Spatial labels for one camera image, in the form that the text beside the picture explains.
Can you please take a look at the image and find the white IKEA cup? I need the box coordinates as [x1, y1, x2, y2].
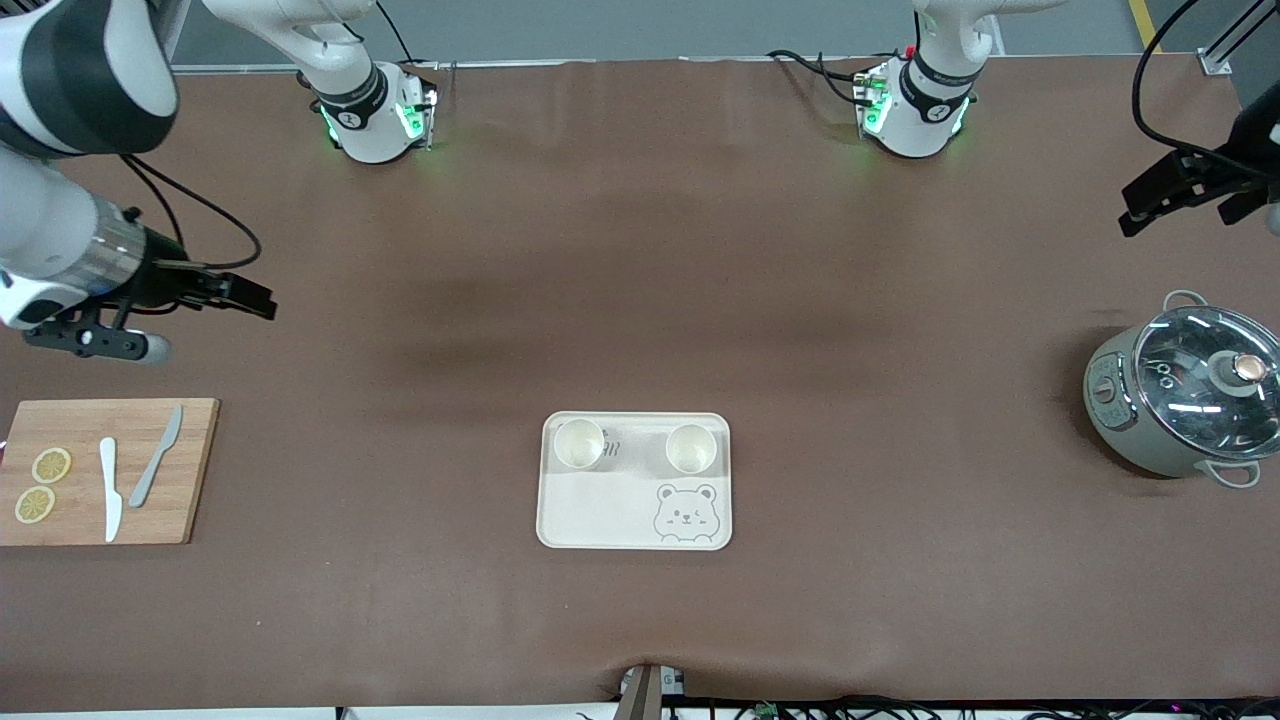
[665, 423, 718, 475]
[553, 418, 607, 471]

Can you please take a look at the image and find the cream bear-print tray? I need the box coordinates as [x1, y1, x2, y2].
[536, 411, 733, 552]

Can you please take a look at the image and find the grey plastic knife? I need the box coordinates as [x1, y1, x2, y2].
[128, 404, 185, 509]

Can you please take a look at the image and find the glass pot lid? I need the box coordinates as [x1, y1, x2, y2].
[1133, 305, 1280, 463]

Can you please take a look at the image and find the grey electric cooking pot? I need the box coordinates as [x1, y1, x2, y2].
[1083, 290, 1280, 489]

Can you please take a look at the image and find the white plastic knife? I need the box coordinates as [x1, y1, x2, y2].
[98, 437, 124, 544]

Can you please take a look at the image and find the wooden cutting board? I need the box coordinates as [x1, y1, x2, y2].
[0, 398, 221, 547]

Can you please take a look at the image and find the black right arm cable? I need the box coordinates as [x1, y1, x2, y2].
[120, 155, 263, 271]

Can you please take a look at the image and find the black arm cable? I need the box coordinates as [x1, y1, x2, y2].
[120, 155, 263, 271]
[1132, 0, 1280, 183]

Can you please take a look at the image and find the aluminium frame post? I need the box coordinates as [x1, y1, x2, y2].
[1200, 0, 1280, 76]

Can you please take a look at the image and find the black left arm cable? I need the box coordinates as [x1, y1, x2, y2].
[1132, 0, 1280, 183]

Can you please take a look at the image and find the black base cable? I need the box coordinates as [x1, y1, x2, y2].
[765, 48, 876, 106]
[375, 0, 421, 69]

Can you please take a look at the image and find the metal table edge bracket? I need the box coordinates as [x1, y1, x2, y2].
[612, 663, 689, 720]

